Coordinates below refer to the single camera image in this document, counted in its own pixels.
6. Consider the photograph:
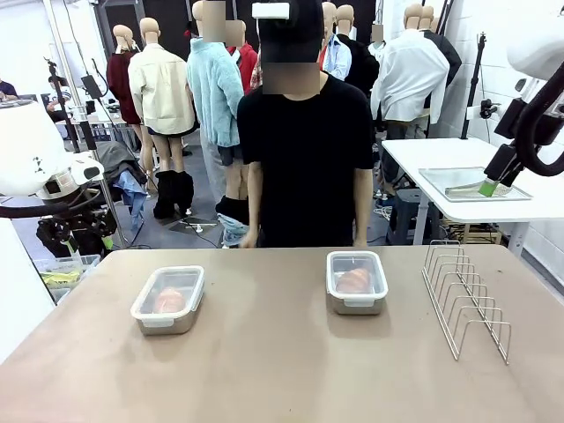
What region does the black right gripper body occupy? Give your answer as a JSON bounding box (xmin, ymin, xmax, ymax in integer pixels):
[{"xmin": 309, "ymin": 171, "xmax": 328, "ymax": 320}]
[{"xmin": 493, "ymin": 98, "xmax": 535, "ymax": 146}]

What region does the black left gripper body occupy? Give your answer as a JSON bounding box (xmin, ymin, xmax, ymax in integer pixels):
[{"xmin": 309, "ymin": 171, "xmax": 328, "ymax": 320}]
[{"xmin": 36, "ymin": 205, "xmax": 119, "ymax": 242}]

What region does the perforated steel baking tray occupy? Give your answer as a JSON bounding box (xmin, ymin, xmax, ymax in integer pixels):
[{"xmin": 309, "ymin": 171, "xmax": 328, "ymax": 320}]
[{"xmin": 417, "ymin": 166, "xmax": 533, "ymax": 204}]

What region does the clear plastic lid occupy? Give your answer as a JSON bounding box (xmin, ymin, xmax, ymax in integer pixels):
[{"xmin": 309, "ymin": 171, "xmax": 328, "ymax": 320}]
[
  {"xmin": 130, "ymin": 264, "xmax": 206, "ymax": 329},
  {"xmin": 325, "ymin": 250, "xmax": 390, "ymax": 308}
]

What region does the golden croissant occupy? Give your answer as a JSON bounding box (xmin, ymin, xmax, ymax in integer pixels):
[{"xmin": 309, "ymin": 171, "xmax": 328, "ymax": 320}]
[
  {"xmin": 336, "ymin": 267, "xmax": 372, "ymax": 293},
  {"xmin": 152, "ymin": 286, "xmax": 187, "ymax": 315}
]

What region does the steel rectangular container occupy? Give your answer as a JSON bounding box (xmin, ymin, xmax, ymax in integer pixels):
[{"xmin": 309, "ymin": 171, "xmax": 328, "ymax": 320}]
[
  {"xmin": 134, "ymin": 281, "xmax": 205, "ymax": 337},
  {"xmin": 328, "ymin": 286, "xmax": 388, "ymax": 316}
]

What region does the steel wire lid rack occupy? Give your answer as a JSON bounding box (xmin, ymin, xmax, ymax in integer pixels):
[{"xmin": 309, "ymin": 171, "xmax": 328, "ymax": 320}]
[{"xmin": 421, "ymin": 239, "xmax": 513, "ymax": 367}]

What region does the person's right forearm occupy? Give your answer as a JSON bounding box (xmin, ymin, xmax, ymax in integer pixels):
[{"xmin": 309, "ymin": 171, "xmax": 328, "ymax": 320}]
[{"xmin": 245, "ymin": 165, "xmax": 266, "ymax": 234}]

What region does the person's left forearm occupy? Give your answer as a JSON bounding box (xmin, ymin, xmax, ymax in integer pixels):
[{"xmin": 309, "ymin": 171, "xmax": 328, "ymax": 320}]
[{"xmin": 351, "ymin": 168, "xmax": 374, "ymax": 241}]

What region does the black bag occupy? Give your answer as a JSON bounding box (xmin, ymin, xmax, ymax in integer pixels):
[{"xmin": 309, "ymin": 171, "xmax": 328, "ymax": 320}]
[{"xmin": 35, "ymin": 219, "xmax": 106, "ymax": 260}]

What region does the clear plastic storage bin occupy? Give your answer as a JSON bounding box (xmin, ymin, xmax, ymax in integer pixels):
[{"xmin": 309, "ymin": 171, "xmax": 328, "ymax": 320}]
[{"xmin": 33, "ymin": 254, "xmax": 101, "ymax": 305}]

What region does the black light stand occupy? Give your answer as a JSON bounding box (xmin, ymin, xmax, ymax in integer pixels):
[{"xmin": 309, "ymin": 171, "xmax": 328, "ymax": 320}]
[{"xmin": 460, "ymin": 31, "xmax": 488, "ymax": 141}]

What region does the wooden pallet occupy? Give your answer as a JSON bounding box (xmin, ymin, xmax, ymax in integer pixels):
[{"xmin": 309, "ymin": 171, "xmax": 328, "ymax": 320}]
[{"xmin": 440, "ymin": 222, "xmax": 503, "ymax": 246}]

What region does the pile of grey blue clothes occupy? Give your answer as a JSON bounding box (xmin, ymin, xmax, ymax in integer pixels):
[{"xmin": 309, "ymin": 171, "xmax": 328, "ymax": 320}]
[{"xmin": 95, "ymin": 140, "xmax": 149, "ymax": 230}]

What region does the black plastic stool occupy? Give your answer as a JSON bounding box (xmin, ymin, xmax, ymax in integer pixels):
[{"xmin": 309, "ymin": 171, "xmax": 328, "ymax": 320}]
[{"xmin": 387, "ymin": 189, "xmax": 442, "ymax": 247}]

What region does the mannequin in black-white jacket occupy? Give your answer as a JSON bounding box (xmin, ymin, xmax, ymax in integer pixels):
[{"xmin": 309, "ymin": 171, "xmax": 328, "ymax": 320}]
[{"xmin": 418, "ymin": 4, "xmax": 463, "ymax": 87}]

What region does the mannequin in white shirt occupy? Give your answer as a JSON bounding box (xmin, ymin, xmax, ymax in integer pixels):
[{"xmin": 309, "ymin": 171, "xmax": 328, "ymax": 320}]
[{"xmin": 368, "ymin": 3, "xmax": 450, "ymax": 133}]

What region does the black stand with flat plate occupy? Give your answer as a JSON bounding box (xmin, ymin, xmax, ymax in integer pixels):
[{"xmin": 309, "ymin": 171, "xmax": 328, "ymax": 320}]
[{"xmin": 81, "ymin": 56, "xmax": 137, "ymax": 177}]

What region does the mannequin in dark red sweater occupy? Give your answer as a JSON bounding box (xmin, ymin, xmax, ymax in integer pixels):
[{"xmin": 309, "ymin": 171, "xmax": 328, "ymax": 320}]
[{"xmin": 105, "ymin": 24, "xmax": 146, "ymax": 153}]

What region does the mannequin in cream jacket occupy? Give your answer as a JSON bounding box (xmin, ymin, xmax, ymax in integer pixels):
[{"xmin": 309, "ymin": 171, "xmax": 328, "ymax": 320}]
[{"xmin": 127, "ymin": 17, "xmax": 197, "ymax": 220}]

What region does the mannequin in black jacket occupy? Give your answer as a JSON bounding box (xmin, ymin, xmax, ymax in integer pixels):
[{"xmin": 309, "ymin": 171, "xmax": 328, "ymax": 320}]
[{"xmin": 334, "ymin": 4, "xmax": 381, "ymax": 133}]

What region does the mannequin in pale blue shirt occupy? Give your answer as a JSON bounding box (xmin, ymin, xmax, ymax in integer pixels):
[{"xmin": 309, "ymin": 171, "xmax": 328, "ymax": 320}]
[{"xmin": 320, "ymin": 2, "xmax": 353, "ymax": 83}]

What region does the person in black t-shirt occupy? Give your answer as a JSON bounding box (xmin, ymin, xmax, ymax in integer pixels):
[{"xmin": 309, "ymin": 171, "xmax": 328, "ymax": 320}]
[{"xmin": 236, "ymin": 0, "xmax": 376, "ymax": 249}]

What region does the mannequin in light blue fleece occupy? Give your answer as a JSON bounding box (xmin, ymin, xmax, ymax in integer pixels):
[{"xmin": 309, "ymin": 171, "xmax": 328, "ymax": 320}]
[{"xmin": 184, "ymin": 0, "xmax": 252, "ymax": 248}]

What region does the mannequin in plaid shirt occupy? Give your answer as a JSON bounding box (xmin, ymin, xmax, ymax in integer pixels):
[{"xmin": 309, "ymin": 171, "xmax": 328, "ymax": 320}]
[{"xmin": 249, "ymin": 43, "xmax": 264, "ymax": 96}]

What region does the mannequin in red jacket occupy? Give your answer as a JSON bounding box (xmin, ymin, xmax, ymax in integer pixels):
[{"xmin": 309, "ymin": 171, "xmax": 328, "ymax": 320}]
[{"xmin": 224, "ymin": 19, "xmax": 259, "ymax": 96}]

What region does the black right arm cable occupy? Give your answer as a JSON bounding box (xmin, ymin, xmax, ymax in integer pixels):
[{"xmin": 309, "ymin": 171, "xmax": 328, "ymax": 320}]
[{"xmin": 513, "ymin": 59, "xmax": 564, "ymax": 178}]

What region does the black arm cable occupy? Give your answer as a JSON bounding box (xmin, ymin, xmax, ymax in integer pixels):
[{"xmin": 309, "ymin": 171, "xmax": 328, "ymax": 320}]
[
  {"xmin": 513, "ymin": 59, "xmax": 564, "ymax": 178},
  {"xmin": 0, "ymin": 189, "xmax": 105, "ymax": 220}
]

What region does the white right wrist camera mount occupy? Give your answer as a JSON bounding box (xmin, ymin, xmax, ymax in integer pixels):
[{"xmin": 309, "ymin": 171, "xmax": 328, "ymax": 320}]
[{"xmin": 466, "ymin": 99, "xmax": 502, "ymax": 121}]

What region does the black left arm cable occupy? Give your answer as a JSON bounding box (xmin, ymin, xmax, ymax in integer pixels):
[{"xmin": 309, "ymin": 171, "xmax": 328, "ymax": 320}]
[{"xmin": 0, "ymin": 189, "xmax": 105, "ymax": 220}]

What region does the black camera tripod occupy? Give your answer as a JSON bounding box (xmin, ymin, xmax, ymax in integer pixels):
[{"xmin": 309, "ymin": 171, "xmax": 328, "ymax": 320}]
[{"xmin": 42, "ymin": 56, "xmax": 81, "ymax": 154}]

